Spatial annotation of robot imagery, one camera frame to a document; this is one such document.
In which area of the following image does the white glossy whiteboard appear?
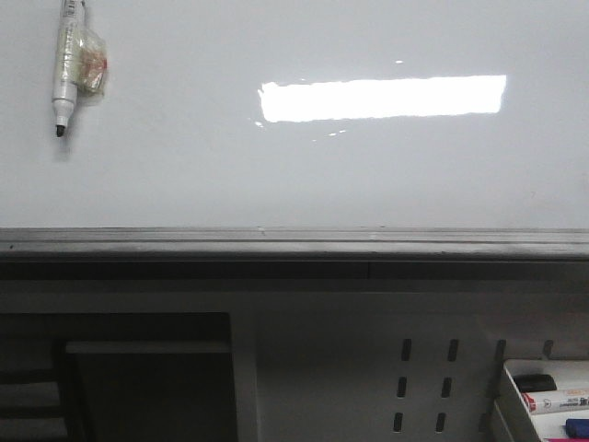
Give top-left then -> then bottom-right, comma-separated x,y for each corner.
1,1 -> 588,258

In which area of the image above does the grey perforated board stand panel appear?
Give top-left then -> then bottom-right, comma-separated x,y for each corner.
1,279 -> 588,441

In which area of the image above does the white black-tip whiteboard marker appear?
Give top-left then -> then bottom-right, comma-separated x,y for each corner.
52,0 -> 108,138

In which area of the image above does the white marker tray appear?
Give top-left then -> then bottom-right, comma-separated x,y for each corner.
493,359 -> 588,441

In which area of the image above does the white red-capped marker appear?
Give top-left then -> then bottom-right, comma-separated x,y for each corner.
521,389 -> 588,415

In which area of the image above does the blue marker in tray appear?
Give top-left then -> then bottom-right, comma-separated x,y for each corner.
565,418 -> 589,439

